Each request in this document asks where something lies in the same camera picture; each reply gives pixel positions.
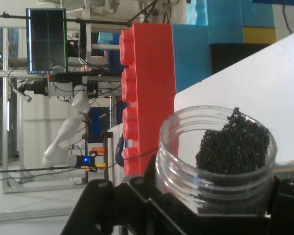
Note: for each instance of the red foam block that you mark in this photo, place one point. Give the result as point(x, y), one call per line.
point(152, 85)

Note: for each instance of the computer monitor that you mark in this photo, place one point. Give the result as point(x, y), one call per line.
point(47, 41)

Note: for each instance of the dark blue handheld tool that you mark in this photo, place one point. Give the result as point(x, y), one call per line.
point(118, 151)

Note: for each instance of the large blue foam block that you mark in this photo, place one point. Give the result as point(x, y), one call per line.
point(191, 56)

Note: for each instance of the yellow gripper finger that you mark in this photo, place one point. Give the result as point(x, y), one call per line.
point(99, 167)

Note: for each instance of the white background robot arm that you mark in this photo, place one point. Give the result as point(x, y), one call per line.
point(63, 132)

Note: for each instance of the thin black pole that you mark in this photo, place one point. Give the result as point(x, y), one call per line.
point(27, 169)

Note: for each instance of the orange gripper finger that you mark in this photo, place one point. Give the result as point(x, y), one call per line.
point(98, 149)

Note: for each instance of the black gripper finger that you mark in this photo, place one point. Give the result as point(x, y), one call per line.
point(287, 208)
point(117, 215)

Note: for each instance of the aluminium cage frame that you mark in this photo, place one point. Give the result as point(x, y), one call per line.
point(19, 147)

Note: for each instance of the black foam block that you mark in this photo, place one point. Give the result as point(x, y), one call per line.
point(230, 56)

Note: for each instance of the black background gripper body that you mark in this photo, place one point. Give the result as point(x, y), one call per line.
point(85, 161)

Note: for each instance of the yellow foam block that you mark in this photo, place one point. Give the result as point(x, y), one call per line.
point(259, 35)

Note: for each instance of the clear plastic jar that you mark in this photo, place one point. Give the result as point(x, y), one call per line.
point(166, 151)

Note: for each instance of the rusty metal stand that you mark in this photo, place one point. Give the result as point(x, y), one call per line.
point(106, 159)

